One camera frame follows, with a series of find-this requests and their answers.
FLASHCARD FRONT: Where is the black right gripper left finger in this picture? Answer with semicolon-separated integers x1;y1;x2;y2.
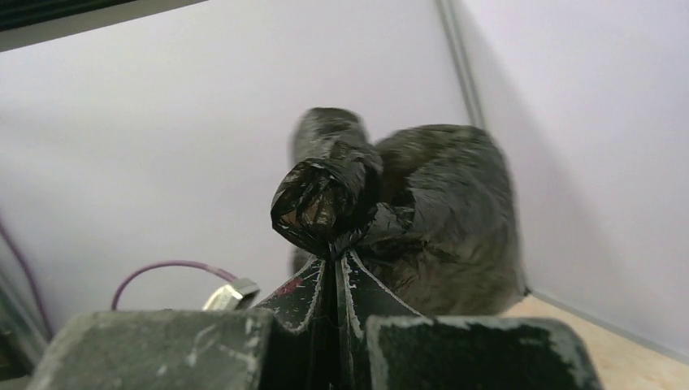
28;259;327;390

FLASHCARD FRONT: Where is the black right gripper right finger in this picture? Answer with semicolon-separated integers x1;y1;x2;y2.
336;252;603;390

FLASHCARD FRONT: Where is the black plastic trash bag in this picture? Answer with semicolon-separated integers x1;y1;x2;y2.
271;107;530;315

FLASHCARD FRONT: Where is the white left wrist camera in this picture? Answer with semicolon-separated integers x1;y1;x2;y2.
202;278;260;311

